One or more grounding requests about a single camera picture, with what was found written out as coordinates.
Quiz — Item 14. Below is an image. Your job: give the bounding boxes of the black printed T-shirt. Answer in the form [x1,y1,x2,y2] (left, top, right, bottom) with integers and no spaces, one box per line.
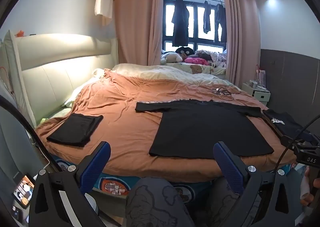
[262,109,304,137]

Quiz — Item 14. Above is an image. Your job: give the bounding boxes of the white pillow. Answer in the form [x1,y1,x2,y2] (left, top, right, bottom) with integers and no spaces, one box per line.
[61,85,100,108]

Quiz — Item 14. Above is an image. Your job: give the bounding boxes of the person's leg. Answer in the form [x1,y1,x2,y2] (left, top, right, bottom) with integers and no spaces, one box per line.
[125,177,198,227]
[207,177,242,227]

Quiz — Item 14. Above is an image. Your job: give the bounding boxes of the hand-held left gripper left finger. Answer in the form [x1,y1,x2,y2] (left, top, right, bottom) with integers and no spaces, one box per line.
[29,141,112,227]

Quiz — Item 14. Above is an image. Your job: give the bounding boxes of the cream duvet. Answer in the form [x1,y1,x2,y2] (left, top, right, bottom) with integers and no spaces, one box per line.
[92,63,240,93]

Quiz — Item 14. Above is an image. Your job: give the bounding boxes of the small dark hanging garment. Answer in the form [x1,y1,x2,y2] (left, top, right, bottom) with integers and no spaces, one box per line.
[203,1,212,34]

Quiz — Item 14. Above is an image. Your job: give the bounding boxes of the orange blanket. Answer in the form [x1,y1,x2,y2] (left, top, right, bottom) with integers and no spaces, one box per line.
[35,68,298,182]

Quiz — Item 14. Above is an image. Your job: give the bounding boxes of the white nightstand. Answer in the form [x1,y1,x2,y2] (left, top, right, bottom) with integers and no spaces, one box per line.
[241,82,271,104]

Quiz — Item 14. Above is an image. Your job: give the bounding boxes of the floral crumpled cloth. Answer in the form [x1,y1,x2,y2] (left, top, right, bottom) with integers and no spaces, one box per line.
[195,50,228,69]

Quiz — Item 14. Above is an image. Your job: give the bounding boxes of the person's right leg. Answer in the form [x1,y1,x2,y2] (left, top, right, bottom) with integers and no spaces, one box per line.
[207,177,242,227]

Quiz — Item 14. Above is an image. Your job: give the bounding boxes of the right hand-held gripper cable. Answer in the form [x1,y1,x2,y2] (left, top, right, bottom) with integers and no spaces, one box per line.
[275,116,320,172]

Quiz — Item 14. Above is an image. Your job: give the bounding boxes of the cream upholstered headboard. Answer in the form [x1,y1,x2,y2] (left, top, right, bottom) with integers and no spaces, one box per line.
[0,30,119,127]

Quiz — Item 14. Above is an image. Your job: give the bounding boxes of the dark hanging jacket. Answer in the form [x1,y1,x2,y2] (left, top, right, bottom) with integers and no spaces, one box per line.
[214,3,227,43]

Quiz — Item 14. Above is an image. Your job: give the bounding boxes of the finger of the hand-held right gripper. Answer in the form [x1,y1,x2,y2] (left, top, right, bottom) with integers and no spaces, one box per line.
[280,135,304,149]
[296,131,320,142]

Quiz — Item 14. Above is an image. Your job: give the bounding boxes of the black plush toy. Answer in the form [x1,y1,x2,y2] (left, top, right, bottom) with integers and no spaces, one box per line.
[175,47,195,58]

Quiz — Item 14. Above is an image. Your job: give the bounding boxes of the hand-held gripper cable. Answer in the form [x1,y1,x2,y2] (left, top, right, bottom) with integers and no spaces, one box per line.
[275,116,320,172]
[0,95,60,170]

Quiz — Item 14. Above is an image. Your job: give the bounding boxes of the white plush toy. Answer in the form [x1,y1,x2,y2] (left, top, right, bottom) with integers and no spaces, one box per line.
[160,52,183,65]

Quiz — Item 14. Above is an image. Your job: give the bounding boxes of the person's right hand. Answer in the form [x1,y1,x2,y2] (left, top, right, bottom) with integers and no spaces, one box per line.
[301,177,320,206]

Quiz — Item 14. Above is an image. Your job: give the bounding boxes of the left hand-held gripper cable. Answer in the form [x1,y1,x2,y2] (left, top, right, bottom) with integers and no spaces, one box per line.
[0,95,60,170]

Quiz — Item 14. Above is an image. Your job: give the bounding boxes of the folded black garment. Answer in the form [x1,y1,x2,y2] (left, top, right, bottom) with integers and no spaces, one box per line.
[46,113,104,148]

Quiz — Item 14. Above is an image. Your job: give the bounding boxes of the person's left leg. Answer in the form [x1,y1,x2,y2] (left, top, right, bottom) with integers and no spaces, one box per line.
[125,177,198,227]

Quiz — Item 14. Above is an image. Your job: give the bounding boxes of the bear print bedding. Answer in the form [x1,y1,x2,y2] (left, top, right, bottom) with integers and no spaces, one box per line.
[172,62,227,76]

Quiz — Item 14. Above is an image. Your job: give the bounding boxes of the teal printed bedsheet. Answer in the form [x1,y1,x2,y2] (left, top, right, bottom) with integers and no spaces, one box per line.
[49,156,218,201]

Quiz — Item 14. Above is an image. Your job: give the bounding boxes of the narrow pink curtain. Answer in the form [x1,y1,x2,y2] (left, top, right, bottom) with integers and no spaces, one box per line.
[222,0,262,85]

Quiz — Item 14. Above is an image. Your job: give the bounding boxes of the pink striped bag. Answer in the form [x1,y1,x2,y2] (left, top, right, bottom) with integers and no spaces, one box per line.
[255,65,266,89]

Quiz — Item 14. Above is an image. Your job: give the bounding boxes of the long dark hanging coat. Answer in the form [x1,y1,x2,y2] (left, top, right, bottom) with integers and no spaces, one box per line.
[171,0,190,46]

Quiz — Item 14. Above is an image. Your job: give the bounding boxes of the black floral-trim T-shirt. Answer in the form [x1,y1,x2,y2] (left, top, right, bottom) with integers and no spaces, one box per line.
[135,100,274,158]

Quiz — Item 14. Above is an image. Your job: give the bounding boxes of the small black device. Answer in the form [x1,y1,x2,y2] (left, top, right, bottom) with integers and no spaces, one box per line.
[11,206,24,221]

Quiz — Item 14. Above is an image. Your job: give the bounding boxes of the black-framed window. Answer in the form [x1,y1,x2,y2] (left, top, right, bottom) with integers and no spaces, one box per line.
[162,0,228,54]

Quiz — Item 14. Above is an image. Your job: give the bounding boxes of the pale green bedsheet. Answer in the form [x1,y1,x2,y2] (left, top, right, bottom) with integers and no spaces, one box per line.
[36,106,75,126]

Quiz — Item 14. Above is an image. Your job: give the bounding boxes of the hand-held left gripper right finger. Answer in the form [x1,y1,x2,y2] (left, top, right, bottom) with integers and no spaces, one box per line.
[213,141,300,227]

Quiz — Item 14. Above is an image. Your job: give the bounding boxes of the wide pink curtain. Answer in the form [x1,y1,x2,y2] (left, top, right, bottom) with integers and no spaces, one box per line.
[114,0,164,68]

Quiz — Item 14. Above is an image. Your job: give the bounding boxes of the phone with lit screen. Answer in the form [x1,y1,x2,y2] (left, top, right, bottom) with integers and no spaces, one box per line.
[11,173,35,209]

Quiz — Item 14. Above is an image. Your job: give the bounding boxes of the pink plush toy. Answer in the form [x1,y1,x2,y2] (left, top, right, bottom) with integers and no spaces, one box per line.
[184,57,209,66]

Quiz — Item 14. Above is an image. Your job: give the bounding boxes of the black cable tangle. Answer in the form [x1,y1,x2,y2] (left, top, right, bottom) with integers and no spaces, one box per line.
[211,87,242,101]

